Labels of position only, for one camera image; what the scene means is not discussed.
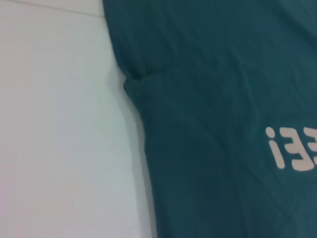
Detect teal blue FREE! t-shirt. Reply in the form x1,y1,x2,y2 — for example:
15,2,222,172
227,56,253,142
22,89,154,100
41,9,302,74
102,0,317,238

